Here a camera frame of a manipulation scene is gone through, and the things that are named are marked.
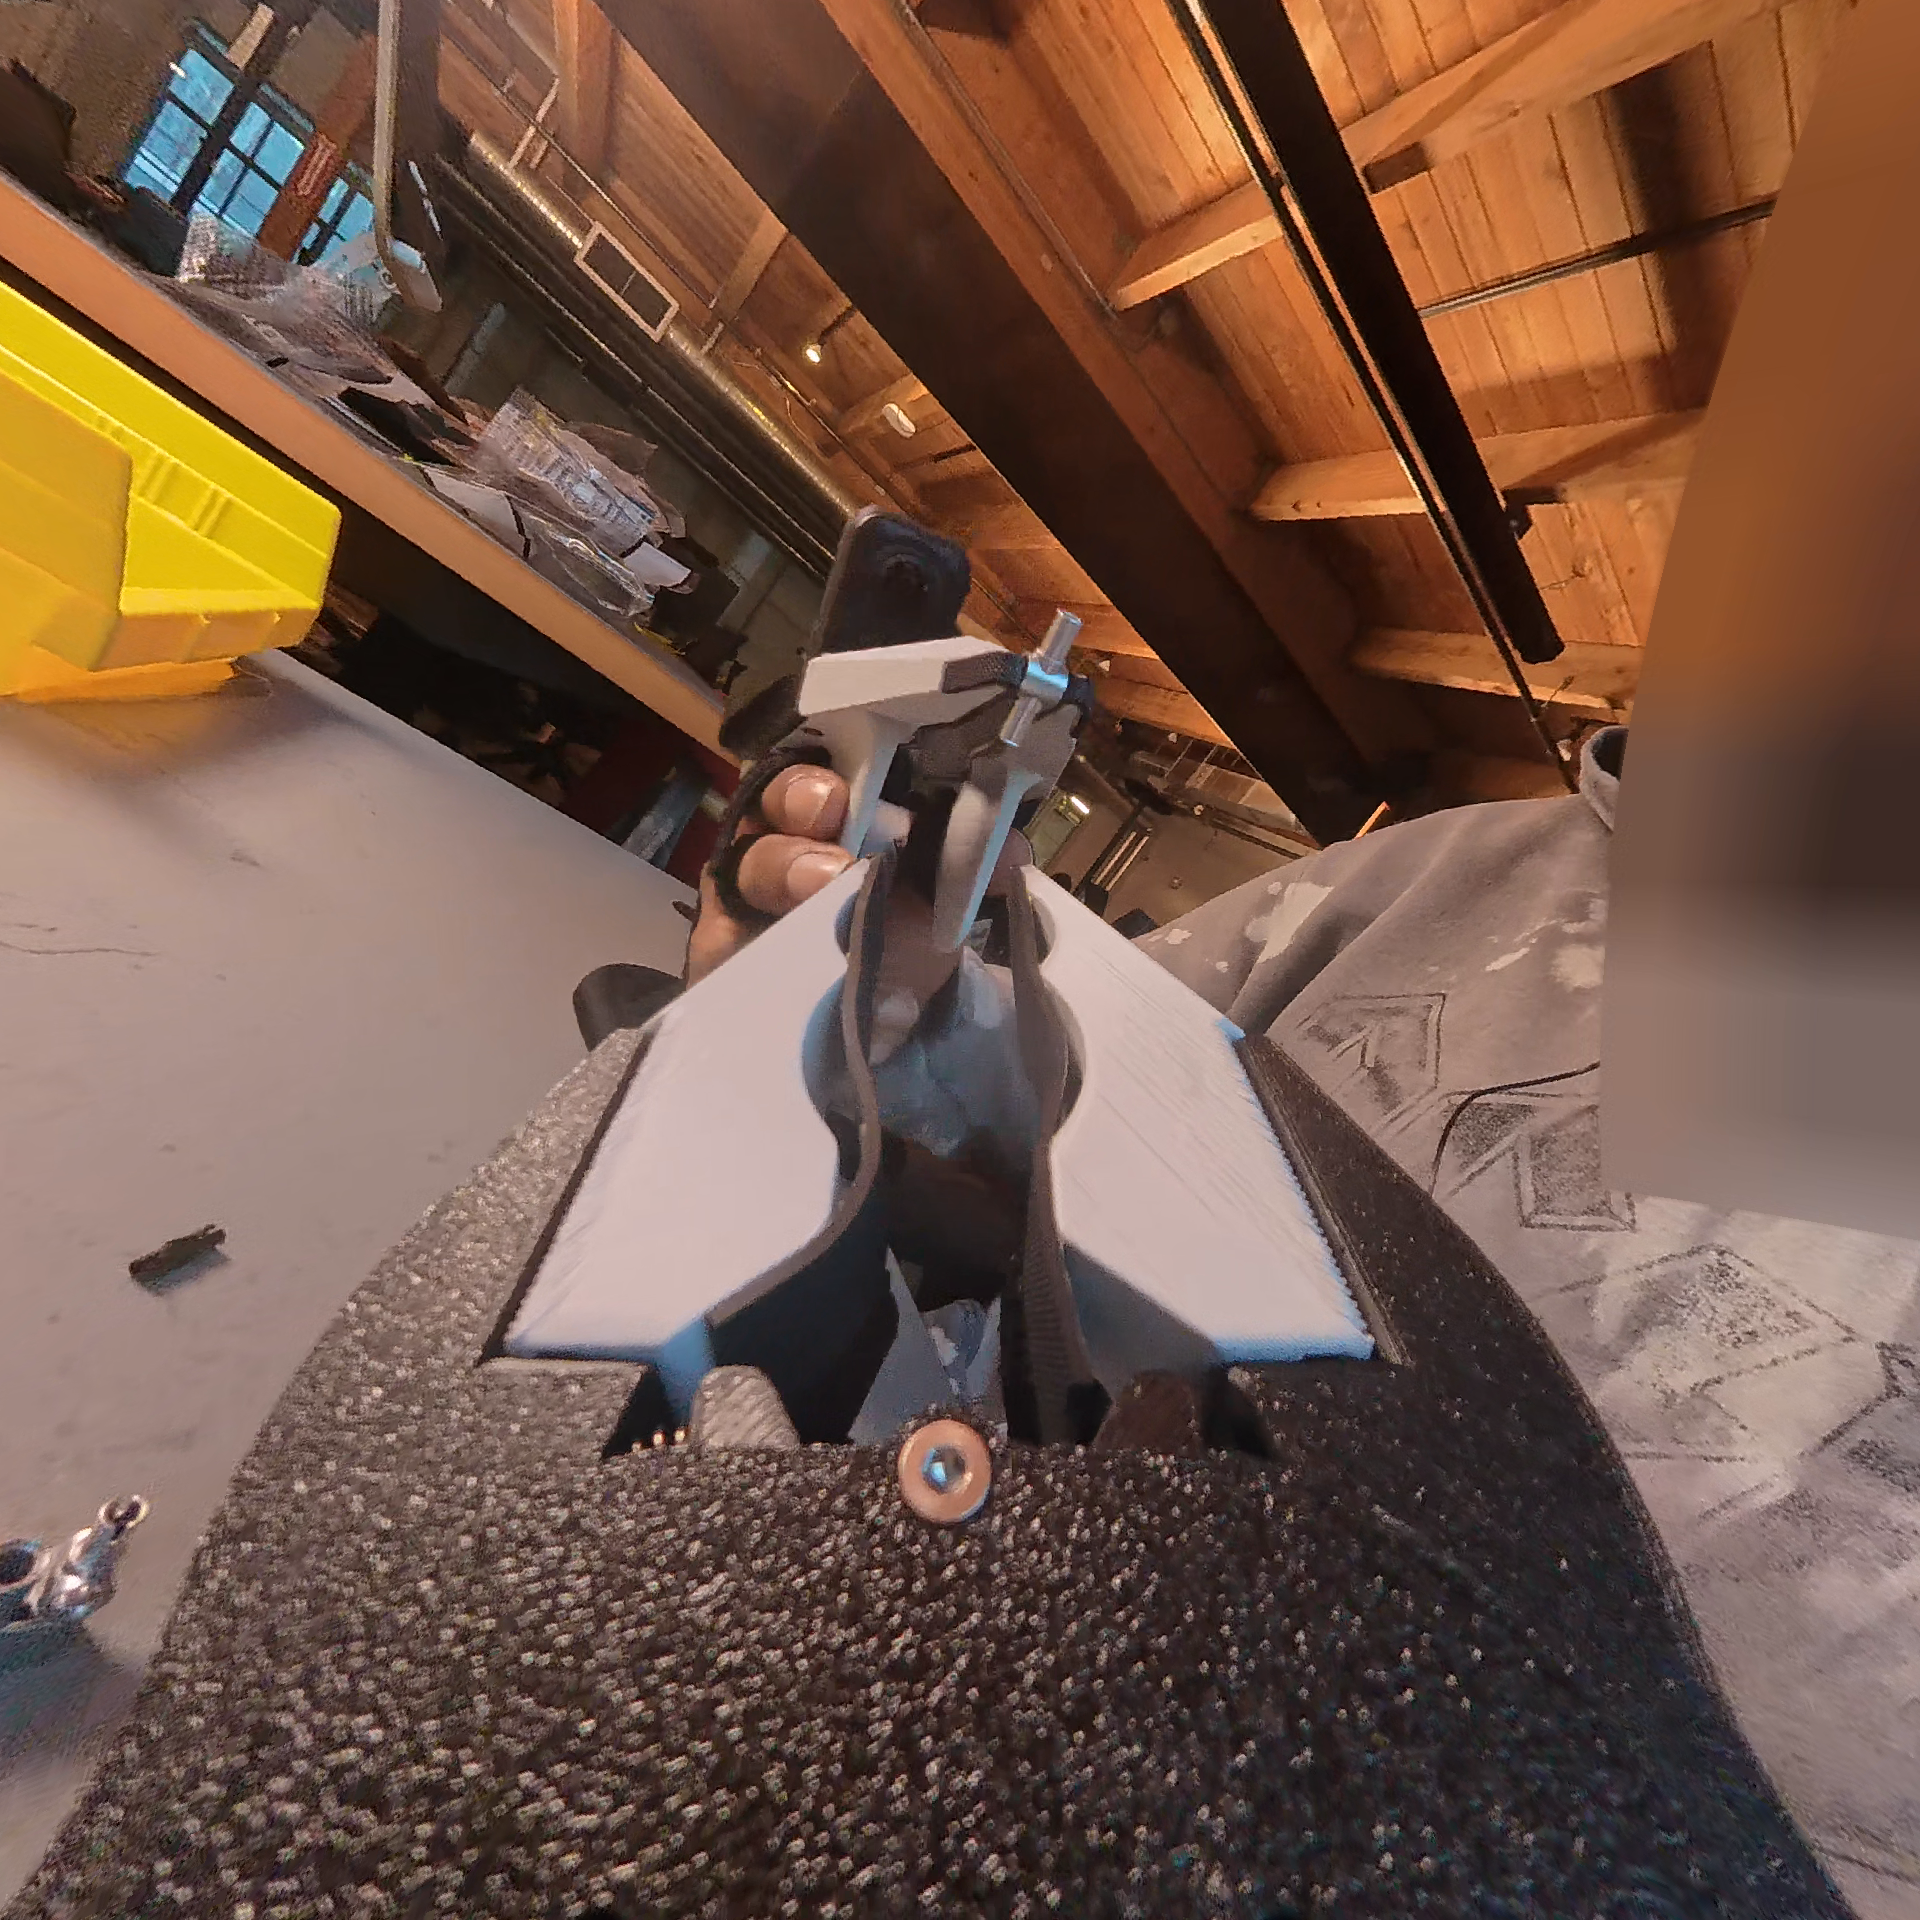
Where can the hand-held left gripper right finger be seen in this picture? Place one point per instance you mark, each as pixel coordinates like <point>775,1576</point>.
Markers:
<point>1185,1184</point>

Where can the small black toy pin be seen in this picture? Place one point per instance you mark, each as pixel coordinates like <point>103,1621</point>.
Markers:
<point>176,1254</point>

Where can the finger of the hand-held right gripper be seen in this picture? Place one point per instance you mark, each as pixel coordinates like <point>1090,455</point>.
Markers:
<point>886,675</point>
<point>984,840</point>

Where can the window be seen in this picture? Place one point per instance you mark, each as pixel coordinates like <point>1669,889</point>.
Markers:
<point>241,149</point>

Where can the person's right hand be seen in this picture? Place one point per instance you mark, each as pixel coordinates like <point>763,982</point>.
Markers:
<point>797,809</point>

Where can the long grey beam panel assembly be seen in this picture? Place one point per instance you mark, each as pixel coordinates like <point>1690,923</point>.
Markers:
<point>61,1568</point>

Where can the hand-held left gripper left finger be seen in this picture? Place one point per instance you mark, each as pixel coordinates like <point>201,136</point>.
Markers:
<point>691,1184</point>

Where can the black ceiling rail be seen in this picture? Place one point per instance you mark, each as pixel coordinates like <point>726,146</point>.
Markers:
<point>1394,299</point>

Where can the yellow plastic bin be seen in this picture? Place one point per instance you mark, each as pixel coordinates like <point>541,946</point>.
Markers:
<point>149,525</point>

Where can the silver ventilation duct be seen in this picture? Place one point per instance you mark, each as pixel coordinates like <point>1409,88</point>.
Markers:
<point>720,406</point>

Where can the small grey connector pin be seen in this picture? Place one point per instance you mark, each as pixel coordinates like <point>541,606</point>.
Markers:
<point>1037,681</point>

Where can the wooden workbench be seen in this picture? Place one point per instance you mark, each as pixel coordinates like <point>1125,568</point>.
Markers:
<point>301,429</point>

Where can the pile of clear plastic bags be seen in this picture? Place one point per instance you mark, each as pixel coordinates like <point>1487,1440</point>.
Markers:
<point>569,480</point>

